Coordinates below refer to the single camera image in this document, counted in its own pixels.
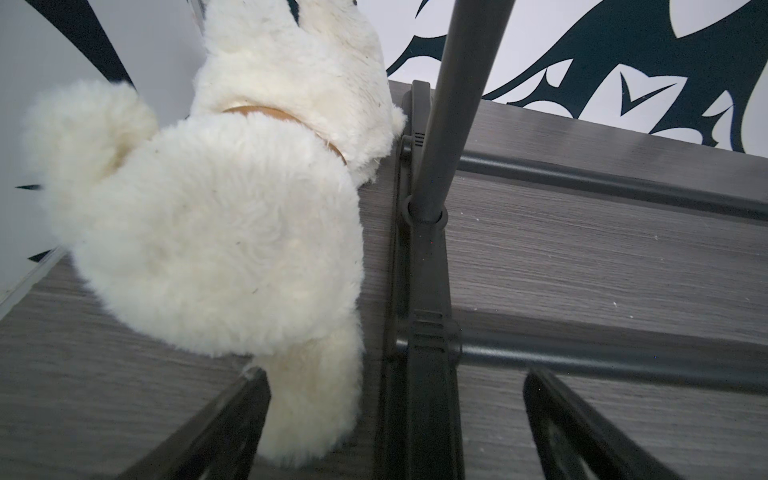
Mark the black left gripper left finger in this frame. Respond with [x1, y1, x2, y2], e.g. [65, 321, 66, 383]
[118, 367, 271, 479]

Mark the white plush toy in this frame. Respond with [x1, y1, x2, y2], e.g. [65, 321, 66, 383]
[23, 1, 406, 467]

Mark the black clothes rack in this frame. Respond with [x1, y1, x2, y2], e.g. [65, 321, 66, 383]
[376, 1, 767, 479]

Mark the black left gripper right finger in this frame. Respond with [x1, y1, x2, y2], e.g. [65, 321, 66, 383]
[523, 368, 681, 480]

